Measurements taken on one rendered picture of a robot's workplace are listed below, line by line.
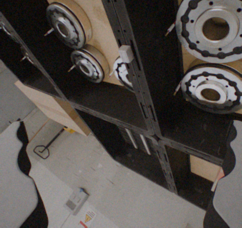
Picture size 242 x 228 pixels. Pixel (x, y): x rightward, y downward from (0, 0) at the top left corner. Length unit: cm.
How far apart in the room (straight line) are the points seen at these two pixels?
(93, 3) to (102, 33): 6
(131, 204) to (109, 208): 40
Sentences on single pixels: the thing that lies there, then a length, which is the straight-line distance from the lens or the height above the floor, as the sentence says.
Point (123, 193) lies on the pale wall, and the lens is 356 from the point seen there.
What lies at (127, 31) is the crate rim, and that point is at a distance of 21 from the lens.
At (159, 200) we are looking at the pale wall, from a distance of 345.
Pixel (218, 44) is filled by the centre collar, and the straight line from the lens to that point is 25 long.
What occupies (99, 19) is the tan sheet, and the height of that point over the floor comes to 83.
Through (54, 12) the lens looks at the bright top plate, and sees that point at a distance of 43.
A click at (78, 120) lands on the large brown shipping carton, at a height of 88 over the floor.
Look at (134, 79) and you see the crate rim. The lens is 26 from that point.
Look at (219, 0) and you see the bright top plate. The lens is 24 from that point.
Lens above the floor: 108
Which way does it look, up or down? 25 degrees down
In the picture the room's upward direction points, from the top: 143 degrees counter-clockwise
